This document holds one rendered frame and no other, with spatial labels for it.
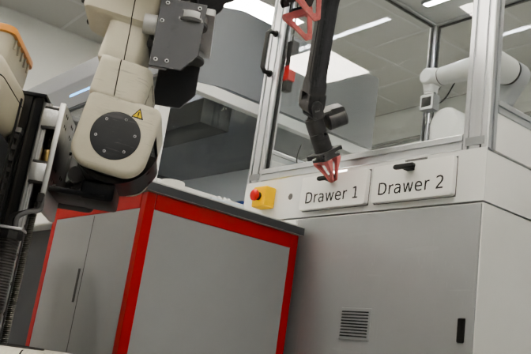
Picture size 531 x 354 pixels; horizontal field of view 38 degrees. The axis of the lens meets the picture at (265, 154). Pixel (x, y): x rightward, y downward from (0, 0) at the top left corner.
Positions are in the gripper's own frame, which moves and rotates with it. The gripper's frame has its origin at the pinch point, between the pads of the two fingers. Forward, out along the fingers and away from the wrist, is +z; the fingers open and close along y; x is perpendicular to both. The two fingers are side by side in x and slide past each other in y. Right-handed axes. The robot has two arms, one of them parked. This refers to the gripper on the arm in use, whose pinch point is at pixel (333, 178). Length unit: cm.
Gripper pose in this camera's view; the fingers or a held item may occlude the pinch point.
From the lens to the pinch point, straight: 235.4
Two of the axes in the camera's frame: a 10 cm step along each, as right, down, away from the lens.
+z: 3.1, 9.4, 1.3
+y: 7.0, -3.2, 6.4
